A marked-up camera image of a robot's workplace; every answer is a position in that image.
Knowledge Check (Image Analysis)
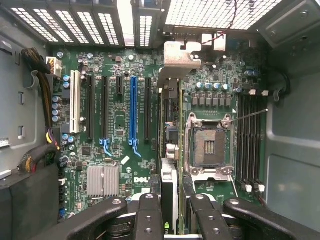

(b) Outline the grey chipset heat sink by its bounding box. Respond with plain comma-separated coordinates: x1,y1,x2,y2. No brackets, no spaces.
87,166,120,196

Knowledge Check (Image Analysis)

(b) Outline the metal socket cover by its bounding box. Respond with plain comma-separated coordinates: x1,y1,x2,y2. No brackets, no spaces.
191,172,240,198

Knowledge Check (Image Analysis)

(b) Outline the black plastic shroud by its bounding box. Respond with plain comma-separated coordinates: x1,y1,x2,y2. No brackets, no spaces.
0,162,61,240

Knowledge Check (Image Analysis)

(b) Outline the CPU socket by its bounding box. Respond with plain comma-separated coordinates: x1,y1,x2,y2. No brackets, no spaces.
183,112,236,176

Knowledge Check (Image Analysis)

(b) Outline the black RAM slot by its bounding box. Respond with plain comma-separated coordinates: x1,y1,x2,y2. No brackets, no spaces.
236,93,246,193
243,93,252,193
255,93,266,193
249,93,258,193

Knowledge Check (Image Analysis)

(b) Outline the green motherboard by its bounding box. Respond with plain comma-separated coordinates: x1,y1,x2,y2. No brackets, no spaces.
51,47,267,223

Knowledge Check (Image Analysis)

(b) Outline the open grey PC case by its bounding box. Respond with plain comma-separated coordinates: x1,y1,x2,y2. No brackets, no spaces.
0,0,320,240

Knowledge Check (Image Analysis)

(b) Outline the black expansion slot blue clip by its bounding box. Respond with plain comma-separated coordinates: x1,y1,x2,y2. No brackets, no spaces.
99,75,111,156

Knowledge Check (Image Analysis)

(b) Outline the thin metal locking lever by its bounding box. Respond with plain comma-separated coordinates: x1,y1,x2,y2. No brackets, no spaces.
231,108,270,124

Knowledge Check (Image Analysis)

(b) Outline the white expansion slot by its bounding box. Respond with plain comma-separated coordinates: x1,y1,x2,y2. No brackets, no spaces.
69,70,81,134

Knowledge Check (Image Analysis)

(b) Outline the short black expansion slot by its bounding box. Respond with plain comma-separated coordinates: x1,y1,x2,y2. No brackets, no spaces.
115,76,124,96

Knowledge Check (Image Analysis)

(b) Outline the white power connector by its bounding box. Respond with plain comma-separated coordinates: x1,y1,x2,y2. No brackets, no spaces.
45,56,63,79

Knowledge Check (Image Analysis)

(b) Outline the black yellow sleeved wire bundle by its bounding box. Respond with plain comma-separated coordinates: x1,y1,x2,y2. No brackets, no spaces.
17,143,61,174
21,48,55,128

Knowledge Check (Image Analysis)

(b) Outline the thick black case cable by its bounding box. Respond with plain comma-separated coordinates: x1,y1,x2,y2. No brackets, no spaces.
262,66,292,102

